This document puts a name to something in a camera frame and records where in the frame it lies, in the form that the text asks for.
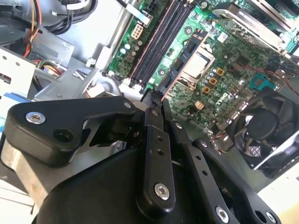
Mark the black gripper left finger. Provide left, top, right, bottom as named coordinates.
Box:
left=4, top=90, right=177, bottom=213

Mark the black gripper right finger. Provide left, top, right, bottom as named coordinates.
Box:
left=161, top=99, right=281, bottom=224

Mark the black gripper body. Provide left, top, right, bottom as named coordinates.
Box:
left=31, top=149, right=211, bottom=224

